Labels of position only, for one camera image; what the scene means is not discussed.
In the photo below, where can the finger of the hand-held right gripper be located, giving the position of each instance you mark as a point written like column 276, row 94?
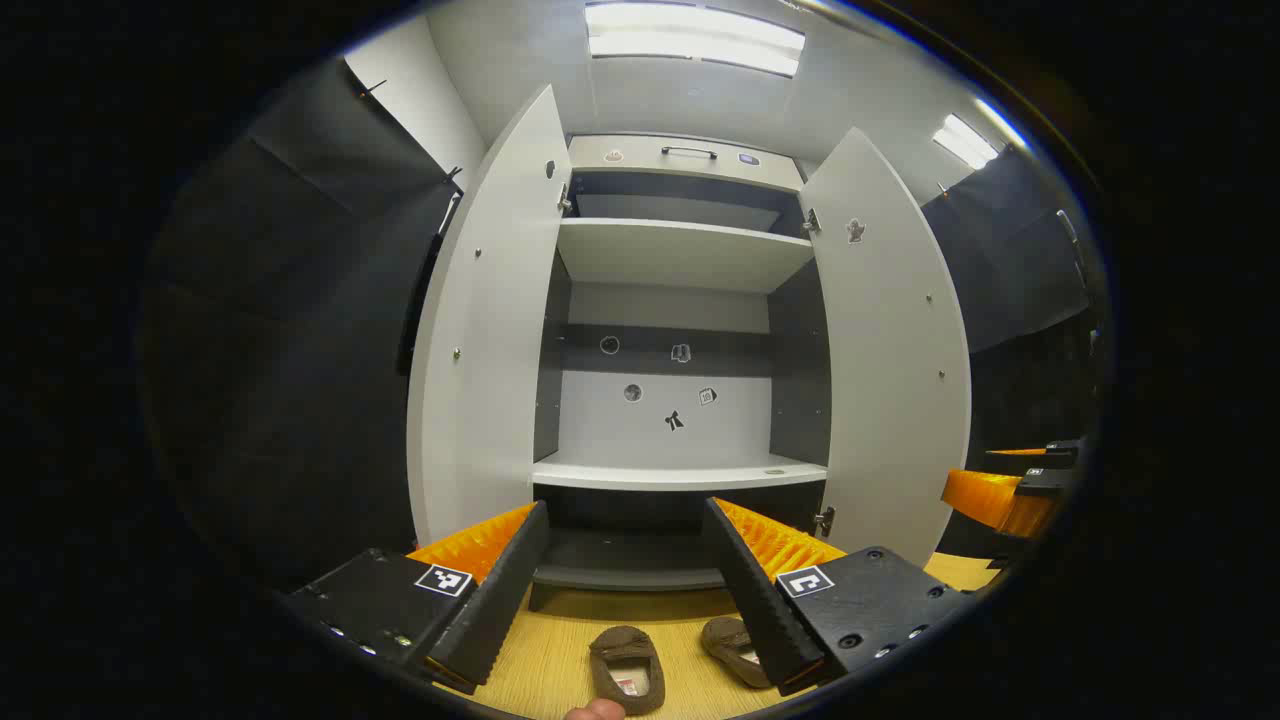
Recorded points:
column 990, row 500
column 1060, row 455

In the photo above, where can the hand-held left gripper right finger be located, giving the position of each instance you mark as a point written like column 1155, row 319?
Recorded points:
column 755, row 600

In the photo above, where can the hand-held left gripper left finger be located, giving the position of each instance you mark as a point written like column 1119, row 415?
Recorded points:
column 505, row 590

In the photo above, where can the brown fuzzy shoe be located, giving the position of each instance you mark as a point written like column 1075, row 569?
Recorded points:
column 728, row 640
column 610, row 645

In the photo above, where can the white shoe cabinet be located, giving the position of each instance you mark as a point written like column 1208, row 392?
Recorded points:
column 620, row 440

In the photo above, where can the metal door hinge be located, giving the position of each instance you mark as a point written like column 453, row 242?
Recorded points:
column 565, row 198
column 824, row 520
column 811, row 221

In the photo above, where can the white cabinet shelf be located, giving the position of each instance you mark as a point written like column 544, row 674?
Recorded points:
column 670, row 472
column 680, row 255

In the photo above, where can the black backdrop cloth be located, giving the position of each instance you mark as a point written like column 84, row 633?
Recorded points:
column 280, row 350
column 1010, row 280

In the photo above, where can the small ceiling light panel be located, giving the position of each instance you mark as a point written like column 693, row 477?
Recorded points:
column 965, row 142

